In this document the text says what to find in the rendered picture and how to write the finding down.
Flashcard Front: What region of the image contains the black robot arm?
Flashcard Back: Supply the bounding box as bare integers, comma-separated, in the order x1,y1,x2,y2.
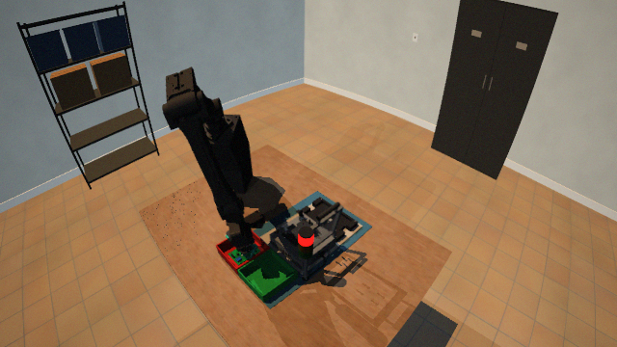
162,67,265,248

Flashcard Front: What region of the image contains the green bin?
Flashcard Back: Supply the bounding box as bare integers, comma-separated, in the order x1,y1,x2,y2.
237,249,298,303

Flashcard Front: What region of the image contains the red open box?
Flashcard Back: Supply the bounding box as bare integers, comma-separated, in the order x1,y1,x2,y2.
216,232,270,276

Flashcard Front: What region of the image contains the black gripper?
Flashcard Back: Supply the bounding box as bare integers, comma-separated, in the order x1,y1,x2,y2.
226,230,258,259

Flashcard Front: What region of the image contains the green circuit board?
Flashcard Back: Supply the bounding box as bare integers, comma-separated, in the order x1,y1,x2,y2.
228,248,260,265

